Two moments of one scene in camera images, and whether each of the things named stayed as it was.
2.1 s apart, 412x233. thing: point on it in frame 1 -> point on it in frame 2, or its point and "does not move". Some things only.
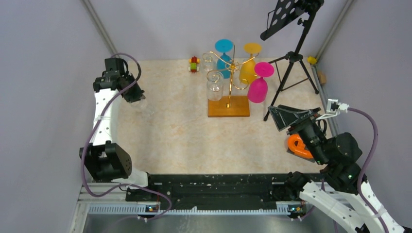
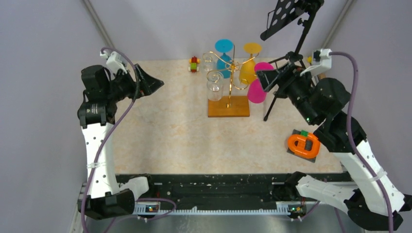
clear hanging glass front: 214,85 does not move
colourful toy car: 194,66 does not move
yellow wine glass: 247,73 does not move
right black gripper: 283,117 -> 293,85
